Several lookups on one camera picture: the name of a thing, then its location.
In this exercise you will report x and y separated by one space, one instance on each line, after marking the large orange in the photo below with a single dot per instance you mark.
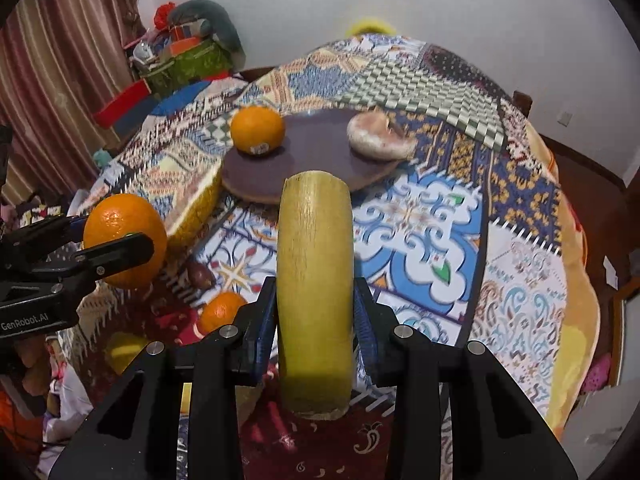
120 217

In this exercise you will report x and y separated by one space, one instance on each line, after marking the striped brown curtain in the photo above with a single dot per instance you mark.
50 60

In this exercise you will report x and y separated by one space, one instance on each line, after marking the small orange with sticker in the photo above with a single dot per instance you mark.
257 127

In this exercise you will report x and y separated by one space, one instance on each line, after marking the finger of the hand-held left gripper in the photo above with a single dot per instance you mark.
120 252
55 230

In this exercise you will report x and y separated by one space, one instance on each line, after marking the yellow melon slice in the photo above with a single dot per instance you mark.
197 205

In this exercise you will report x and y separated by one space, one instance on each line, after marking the brown date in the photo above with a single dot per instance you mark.
201 276

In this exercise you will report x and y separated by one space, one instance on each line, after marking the brown round plate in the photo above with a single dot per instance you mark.
310 147

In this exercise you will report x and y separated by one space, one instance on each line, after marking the yellow hoop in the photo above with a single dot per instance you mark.
370 26

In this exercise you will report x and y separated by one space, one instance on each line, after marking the brown mushroom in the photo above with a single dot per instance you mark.
377 135

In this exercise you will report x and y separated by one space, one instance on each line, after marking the wooden wardrobe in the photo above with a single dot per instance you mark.
622 320

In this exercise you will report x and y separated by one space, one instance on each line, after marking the small tangerine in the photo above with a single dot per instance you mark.
220 312

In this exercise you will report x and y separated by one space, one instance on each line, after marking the white wall outlet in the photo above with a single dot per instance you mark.
564 119

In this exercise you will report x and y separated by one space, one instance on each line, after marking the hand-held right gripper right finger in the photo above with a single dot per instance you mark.
365 340

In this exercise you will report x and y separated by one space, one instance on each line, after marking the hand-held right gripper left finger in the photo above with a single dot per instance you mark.
265 330

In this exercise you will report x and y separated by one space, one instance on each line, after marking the orange box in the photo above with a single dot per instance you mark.
185 46

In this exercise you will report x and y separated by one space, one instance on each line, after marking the blue cloth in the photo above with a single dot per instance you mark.
175 100

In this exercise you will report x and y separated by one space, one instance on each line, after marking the grey pillow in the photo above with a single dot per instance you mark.
215 20

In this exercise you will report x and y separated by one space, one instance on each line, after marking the red box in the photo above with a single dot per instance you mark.
122 102

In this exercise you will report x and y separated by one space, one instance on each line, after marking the pink cloth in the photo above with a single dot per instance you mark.
597 375

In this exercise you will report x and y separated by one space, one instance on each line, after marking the printed white cloth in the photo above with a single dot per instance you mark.
65 405

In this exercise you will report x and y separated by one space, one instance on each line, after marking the green storage bag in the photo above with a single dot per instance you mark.
190 67

